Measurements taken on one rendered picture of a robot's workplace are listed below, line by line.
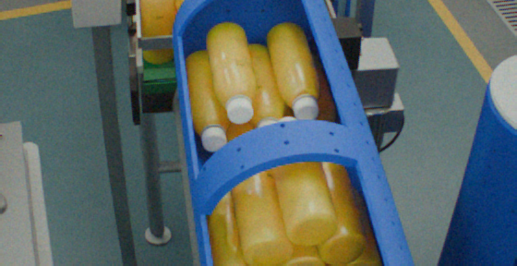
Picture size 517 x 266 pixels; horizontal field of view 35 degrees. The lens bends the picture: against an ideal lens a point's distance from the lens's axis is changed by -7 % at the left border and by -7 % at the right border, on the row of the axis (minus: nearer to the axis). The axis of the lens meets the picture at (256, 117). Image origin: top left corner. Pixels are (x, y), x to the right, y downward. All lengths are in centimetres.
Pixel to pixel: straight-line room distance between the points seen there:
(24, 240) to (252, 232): 34
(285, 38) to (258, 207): 39
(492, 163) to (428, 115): 149
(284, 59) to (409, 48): 200
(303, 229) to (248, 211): 8
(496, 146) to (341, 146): 51
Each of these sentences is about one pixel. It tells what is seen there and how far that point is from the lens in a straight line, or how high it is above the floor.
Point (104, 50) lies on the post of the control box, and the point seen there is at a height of 88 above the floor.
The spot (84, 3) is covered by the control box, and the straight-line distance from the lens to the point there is 171.
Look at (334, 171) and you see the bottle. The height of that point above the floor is 114.
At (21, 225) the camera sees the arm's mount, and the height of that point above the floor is 107.
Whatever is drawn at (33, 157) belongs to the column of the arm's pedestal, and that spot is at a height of 100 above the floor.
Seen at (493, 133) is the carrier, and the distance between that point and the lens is 159.
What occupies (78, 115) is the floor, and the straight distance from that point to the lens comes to 305.
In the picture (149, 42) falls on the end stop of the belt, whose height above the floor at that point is 97.
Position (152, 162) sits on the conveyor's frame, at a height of 35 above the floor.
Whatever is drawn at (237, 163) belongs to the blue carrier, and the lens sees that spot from 114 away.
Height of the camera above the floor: 202
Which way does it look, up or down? 42 degrees down
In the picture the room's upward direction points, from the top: 2 degrees clockwise
